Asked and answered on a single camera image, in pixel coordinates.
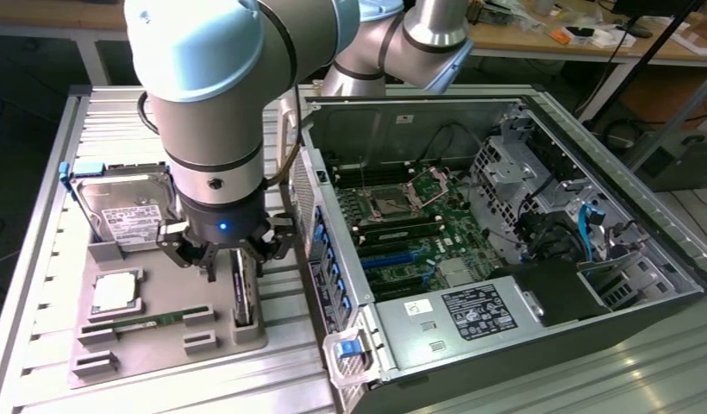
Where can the silver metal disk bay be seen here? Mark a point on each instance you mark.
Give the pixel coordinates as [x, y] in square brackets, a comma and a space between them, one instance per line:
[503, 172]

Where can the blue case latch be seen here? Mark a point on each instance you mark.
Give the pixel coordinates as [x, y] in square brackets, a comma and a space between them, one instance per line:
[347, 349]

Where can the white plastic tray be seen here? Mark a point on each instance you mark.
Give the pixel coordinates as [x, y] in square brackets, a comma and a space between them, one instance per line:
[610, 39]

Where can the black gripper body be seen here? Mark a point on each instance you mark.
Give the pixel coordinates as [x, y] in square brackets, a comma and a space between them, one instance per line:
[224, 224]

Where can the dark grey cabinet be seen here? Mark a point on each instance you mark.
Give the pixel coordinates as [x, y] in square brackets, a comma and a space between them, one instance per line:
[687, 172]

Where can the thin metal locking lever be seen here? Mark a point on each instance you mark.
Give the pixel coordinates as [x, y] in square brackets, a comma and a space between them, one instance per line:
[364, 177]

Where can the grey plastic parts rack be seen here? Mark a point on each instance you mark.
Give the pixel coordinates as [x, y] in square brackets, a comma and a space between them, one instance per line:
[175, 297]

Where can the black stand pole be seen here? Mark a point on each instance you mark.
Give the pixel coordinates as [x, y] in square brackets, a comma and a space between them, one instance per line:
[647, 60]

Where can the aluminium profile frame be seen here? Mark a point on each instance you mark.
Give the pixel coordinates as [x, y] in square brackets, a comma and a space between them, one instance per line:
[683, 114]

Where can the black plastic shroud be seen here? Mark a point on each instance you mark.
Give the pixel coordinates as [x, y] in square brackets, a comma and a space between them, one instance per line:
[555, 293]

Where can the orange tool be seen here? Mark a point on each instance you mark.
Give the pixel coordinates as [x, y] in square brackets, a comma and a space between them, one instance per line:
[560, 38]

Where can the silver hard disk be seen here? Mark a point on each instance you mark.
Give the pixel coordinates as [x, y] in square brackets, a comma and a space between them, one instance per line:
[128, 207]

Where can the black labelled RAM stick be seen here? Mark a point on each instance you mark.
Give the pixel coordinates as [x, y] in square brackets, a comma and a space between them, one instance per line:
[396, 235]

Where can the CPU socket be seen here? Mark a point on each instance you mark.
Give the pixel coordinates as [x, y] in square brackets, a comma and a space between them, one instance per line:
[388, 202]

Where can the silver power supply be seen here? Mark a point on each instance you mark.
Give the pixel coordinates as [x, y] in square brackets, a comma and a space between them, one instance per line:
[423, 340]

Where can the silver CPU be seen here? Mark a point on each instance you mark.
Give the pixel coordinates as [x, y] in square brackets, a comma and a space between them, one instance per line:
[115, 293]

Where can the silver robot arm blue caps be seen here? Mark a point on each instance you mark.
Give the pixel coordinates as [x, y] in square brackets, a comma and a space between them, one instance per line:
[215, 129]

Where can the black monitor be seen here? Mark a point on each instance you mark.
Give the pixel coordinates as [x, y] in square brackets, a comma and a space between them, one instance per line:
[642, 5]

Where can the dark computer mouse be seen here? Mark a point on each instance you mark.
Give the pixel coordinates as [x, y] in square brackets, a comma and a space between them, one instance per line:
[642, 31]

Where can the blue expansion slot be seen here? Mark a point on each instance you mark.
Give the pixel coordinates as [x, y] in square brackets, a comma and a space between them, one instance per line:
[391, 260]

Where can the green Dell motherboard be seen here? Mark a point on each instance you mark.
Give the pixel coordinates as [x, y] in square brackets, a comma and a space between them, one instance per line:
[451, 233]

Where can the metal socket cover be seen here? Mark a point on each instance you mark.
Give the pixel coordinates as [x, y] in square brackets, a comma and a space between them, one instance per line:
[414, 184]

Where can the silver chipset heatsink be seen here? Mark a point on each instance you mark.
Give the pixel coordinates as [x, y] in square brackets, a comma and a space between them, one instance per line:
[454, 274]

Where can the wooden desk white frame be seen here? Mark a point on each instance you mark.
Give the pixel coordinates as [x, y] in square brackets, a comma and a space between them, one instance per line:
[43, 17]

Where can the black RAM slot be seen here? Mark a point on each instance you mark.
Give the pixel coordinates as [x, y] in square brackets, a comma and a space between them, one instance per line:
[371, 171]
[376, 180]

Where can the green RAM stick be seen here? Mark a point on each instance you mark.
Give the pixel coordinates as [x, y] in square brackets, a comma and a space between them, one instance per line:
[152, 320]

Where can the black Nvidia graphics card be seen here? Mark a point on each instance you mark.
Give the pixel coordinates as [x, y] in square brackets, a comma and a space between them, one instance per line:
[242, 293]

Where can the open black PC case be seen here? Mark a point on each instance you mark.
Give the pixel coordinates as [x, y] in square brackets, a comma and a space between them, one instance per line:
[560, 345]

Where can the black expansion slot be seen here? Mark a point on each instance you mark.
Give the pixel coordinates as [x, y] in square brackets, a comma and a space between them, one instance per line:
[396, 281]

